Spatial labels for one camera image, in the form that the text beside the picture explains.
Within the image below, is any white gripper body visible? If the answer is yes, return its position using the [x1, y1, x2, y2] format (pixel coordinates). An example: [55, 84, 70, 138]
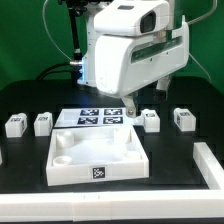
[94, 0, 189, 98]

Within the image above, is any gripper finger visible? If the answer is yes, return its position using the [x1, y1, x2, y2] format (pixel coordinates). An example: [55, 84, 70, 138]
[156, 75, 172, 91]
[122, 95, 136, 116]

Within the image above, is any white square tabletop tray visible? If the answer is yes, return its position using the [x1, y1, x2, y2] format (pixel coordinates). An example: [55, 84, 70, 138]
[46, 125, 149, 186]

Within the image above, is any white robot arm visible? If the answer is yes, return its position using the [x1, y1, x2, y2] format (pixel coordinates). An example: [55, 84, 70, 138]
[78, 0, 189, 117]

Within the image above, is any white L-shaped obstacle fence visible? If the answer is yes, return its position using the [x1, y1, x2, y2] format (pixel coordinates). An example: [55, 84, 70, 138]
[0, 142, 224, 222]

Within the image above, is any white marker base plate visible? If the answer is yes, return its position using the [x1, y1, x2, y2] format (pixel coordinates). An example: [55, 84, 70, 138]
[55, 107, 143, 128]

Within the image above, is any black cable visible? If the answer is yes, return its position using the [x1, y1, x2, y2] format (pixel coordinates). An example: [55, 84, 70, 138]
[35, 63, 81, 81]

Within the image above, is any white cable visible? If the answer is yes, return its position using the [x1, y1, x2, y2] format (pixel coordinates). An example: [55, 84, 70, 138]
[41, 0, 73, 62]

